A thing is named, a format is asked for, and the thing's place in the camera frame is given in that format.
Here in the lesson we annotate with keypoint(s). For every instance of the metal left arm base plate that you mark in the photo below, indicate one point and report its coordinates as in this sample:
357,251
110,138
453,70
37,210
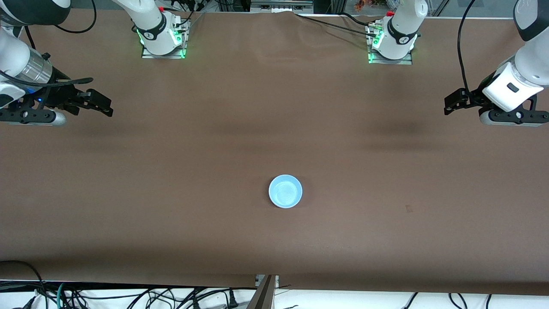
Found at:
390,61

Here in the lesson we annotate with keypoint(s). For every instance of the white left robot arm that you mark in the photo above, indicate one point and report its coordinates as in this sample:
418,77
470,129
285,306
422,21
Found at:
532,56

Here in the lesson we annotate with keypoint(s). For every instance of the black power plug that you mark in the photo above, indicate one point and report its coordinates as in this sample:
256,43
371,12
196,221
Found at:
232,300

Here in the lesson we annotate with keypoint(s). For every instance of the orange background object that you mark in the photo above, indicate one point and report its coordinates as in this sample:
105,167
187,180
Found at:
359,4

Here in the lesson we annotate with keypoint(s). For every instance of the brown table cloth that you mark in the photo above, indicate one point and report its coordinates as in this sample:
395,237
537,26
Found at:
274,128

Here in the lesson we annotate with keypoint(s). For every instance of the metal profile bar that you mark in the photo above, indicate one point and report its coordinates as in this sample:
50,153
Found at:
262,296

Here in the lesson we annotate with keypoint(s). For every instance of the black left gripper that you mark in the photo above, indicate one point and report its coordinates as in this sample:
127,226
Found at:
475,98

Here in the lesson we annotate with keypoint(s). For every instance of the silver aluminium extrusion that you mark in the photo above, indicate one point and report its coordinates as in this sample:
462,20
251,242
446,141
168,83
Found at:
281,5

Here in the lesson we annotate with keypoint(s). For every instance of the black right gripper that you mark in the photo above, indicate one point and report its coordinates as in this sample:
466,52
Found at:
61,95

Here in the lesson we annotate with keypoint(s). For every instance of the light blue bowl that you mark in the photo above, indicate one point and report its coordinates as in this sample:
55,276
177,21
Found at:
285,192

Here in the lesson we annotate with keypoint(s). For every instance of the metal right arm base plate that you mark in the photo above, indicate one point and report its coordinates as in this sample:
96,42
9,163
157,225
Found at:
163,55

